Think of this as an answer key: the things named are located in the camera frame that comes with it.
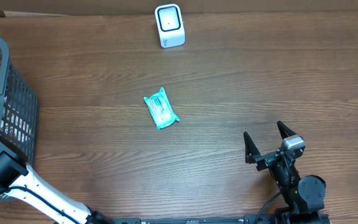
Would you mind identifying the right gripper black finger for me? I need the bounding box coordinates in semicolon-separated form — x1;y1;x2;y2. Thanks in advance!
277;121;296;139
244;131;260;164

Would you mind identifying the teal wet wipes pack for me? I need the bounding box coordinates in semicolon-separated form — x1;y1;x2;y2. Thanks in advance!
144;87;180;129

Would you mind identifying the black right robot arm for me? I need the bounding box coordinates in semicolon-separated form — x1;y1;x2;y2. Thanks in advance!
244;121;330;224

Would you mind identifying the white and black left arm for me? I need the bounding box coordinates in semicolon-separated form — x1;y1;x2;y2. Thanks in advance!
0;135;112;224

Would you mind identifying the white barcode scanner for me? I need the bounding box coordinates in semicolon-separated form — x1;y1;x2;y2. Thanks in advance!
155;3;186;49

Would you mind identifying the grey plastic mesh basket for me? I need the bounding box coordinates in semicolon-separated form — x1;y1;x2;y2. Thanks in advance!
0;34;40;204

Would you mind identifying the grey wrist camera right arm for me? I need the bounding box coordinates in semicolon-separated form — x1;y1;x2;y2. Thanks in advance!
281;134;305;157

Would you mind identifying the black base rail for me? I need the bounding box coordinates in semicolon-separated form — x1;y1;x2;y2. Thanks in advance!
111;215;275;224

